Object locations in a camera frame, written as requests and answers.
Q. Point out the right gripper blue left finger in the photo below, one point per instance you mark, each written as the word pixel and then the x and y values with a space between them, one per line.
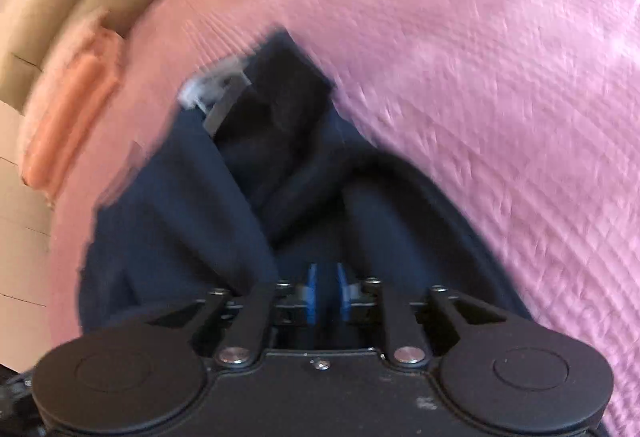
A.
pixel 311 294

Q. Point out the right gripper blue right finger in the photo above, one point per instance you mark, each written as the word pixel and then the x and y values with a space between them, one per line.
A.
pixel 344 292

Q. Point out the navy hoodie with white stripes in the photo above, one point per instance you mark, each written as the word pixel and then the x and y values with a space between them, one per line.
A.
pixel 286 189

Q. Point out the pink bedspread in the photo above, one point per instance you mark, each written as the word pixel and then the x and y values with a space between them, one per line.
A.
pixel 524 112

